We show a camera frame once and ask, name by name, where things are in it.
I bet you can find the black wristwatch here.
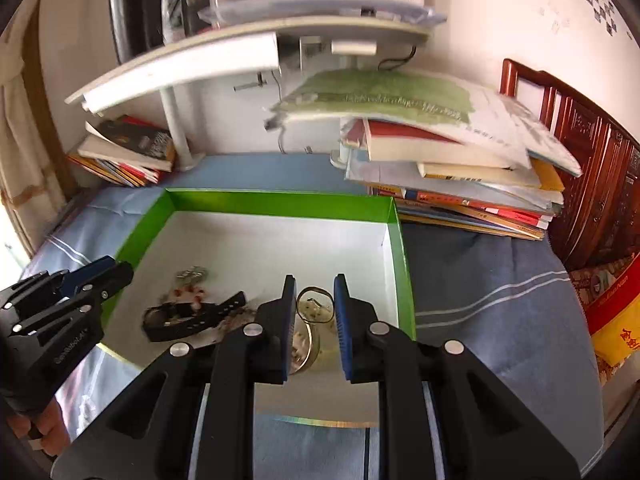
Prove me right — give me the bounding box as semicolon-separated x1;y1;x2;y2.
142;292;246;342

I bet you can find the red and pink bead bracelet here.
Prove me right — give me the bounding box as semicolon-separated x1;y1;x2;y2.
164;284;208;311

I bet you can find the white wristwatch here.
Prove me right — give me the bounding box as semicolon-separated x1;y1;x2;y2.
290;313;336;374

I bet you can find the silver bangle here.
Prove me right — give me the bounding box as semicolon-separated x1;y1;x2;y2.
296;286;335;324

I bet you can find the person's left hand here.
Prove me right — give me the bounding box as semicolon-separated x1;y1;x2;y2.
6;398;70;457

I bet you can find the beige curtain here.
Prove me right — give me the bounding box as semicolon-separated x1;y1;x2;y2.
1;4;78;256

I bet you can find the green holographic box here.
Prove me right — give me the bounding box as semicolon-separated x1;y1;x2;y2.
96;187;418;428

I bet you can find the left stack of books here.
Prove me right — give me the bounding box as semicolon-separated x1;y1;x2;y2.
67;116;176;188

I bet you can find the stack of books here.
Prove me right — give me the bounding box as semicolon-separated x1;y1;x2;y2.
265;70;582;240
67;116;176;188

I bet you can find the blue striped bedsheet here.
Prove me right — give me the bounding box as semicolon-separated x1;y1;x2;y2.
21;154;604;479

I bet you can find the yellow red bag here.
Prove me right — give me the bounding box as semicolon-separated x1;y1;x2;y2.
586;256;640;367

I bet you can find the red wooden headboard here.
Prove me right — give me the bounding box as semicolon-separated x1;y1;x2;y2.
500;58;639;271

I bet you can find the white over-bed desk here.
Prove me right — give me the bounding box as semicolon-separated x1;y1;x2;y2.
65;15;430;170

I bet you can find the right stack of books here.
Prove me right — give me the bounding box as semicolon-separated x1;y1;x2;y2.
265;70;582;240

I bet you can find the black thermos tumbler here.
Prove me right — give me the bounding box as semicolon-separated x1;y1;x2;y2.
108;0;164;64

